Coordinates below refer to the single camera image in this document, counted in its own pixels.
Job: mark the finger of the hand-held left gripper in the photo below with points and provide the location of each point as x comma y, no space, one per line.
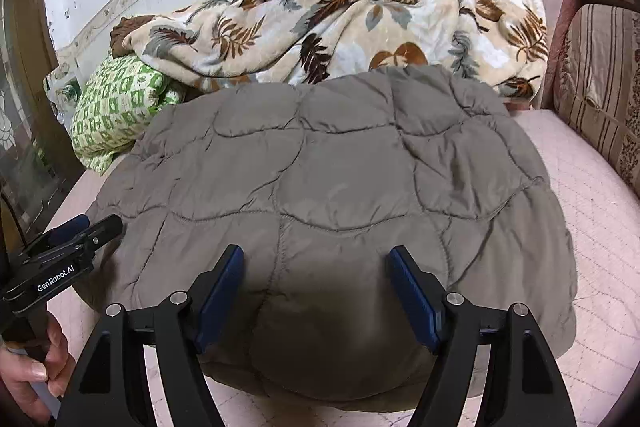
67,229
105,229

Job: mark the person's left hand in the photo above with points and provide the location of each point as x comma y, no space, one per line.
20,372

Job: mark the wooden door with stained glass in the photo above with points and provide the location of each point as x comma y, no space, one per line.
25,132

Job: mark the grey quilted hooded jacket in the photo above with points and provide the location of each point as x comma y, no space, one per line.
325,167

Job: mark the leaf print fleece blanket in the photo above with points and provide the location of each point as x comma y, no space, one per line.
325,32

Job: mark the pink sofa bed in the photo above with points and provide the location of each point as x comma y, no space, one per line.
575,187

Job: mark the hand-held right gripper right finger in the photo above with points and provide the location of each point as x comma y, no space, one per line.
412,297

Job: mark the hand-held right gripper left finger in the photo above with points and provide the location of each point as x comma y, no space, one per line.
220,297

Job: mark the green checkered pillow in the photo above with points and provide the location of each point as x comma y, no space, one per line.
115,112

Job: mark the floral plastic bag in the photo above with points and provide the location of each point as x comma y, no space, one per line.
67,89

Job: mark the striped floral sofa cushion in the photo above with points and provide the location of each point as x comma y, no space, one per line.
600,82

